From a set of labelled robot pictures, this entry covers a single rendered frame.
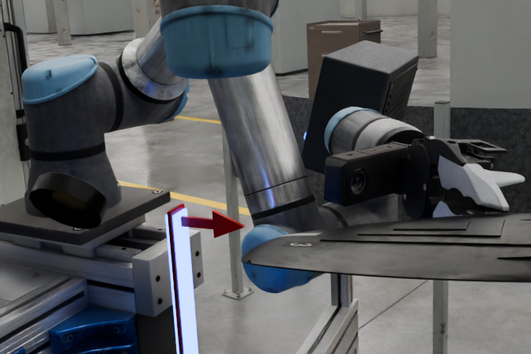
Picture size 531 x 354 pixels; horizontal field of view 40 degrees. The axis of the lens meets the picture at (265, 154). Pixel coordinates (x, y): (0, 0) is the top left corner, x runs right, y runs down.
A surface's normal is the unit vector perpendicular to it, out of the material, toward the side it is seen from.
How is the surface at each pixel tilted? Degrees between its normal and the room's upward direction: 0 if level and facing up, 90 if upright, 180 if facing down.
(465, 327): 0
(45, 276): 0
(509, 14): 90
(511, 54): 90
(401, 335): 0
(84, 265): 90
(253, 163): 81
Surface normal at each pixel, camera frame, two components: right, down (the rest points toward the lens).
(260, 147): -0.11, -0.01
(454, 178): -0.96, 0.00
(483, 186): -0.59, -0.43
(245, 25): 0.53, 0.22
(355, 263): -0.01, -0.97
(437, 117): -0.65, 0.22
